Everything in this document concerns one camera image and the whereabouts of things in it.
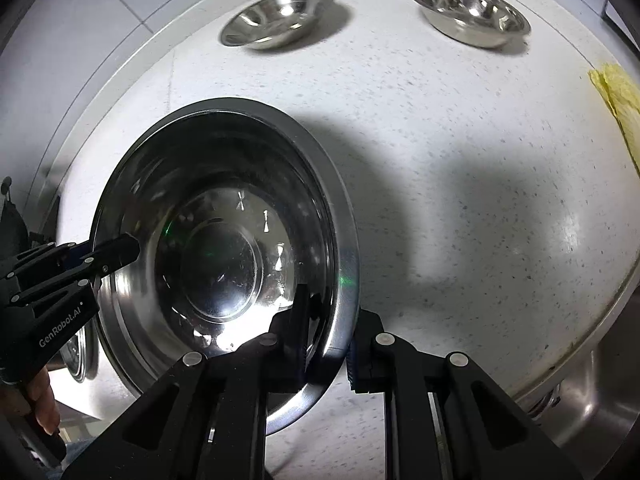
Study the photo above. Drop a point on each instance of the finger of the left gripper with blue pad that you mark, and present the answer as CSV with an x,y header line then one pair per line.
x,y
113,255

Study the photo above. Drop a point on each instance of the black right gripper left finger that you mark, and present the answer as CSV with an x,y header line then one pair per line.
x,y
205,418

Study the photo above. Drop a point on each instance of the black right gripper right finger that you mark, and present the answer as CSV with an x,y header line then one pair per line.
x,y
444,417

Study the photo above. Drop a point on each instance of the large steel bowl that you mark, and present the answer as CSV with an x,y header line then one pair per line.
x,y
234,205

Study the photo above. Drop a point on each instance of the large steel plate with label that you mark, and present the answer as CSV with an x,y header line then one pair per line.
x,y
81,353

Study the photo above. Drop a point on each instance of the person left hand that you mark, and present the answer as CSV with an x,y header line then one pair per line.
x,y
36,398

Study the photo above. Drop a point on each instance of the stainless steel sink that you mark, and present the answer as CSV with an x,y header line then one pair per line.
x,y
593,414

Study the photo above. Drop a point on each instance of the small steel bowl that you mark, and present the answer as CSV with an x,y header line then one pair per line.
x,y
273,24

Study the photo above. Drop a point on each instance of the yellow dish cloth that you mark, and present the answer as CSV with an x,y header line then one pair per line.
x,y
621,96

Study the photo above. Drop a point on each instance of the steel bowl at right edge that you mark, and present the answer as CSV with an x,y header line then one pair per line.
x,y
486,24

